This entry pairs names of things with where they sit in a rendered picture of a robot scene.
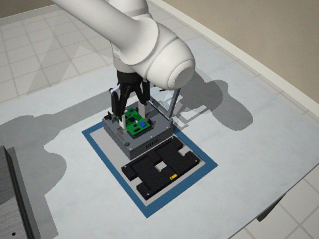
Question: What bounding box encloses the green circuit board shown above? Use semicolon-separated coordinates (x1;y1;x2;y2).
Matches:
124;107;150;135

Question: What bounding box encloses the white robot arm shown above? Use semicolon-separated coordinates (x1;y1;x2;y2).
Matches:
50;0;196;91

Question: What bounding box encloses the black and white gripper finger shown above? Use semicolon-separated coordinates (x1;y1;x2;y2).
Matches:
109;84;132;129
135;79;150;119

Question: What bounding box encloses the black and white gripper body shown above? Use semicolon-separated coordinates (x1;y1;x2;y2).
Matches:
117;70;143;93

